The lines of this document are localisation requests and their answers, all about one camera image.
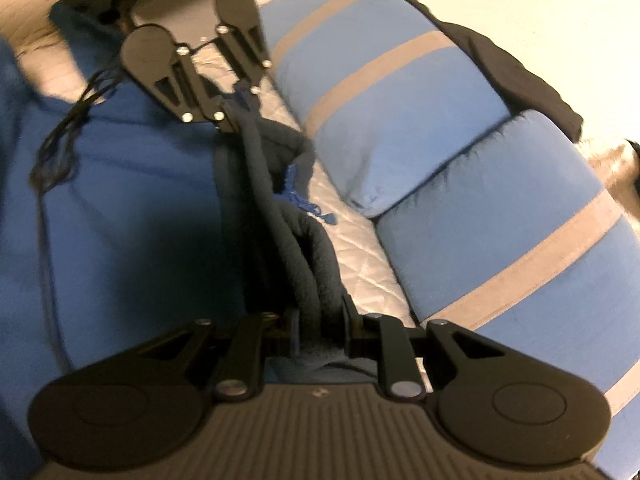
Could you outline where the black garment behind pillows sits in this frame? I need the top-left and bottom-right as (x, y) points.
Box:
(404, 0), (584, 144)

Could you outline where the blue pillow near teddy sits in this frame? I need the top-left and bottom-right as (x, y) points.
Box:
(376, 110), (639, 479)

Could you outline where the blue pillow near green sheet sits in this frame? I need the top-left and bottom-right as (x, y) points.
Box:
(260, 0), (509, 218)

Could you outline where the blue fleece zip jacket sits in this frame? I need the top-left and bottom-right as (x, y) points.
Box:
(1, 3), (376, 479)

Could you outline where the grey quilted bedspread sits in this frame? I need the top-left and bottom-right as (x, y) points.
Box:
(0, 0), (432, 391)

